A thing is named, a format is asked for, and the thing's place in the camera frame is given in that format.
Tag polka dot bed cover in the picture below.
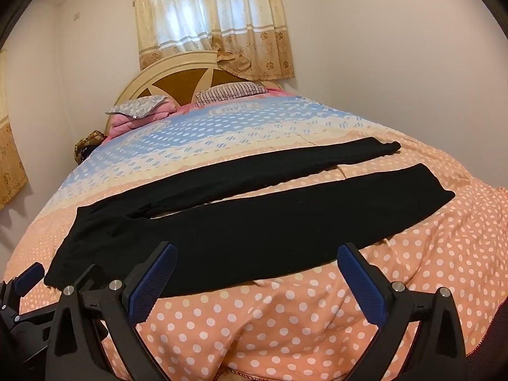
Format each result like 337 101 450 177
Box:
1 95 507 380

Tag cream wooden headboard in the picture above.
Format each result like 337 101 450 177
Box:
103 51 284 133

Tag brown patterned bag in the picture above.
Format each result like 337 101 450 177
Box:
74 131 106 165

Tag beige window curtain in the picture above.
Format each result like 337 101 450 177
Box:
133 0 294 81

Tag black pants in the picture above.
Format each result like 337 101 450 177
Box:
44 138 455 297

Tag pink folded blanket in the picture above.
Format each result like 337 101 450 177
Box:
108 101 179 138

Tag striped pillow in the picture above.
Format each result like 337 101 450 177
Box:
196 82 268 106

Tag grey patterned pillow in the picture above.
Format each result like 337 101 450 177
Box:
106 96 168 119

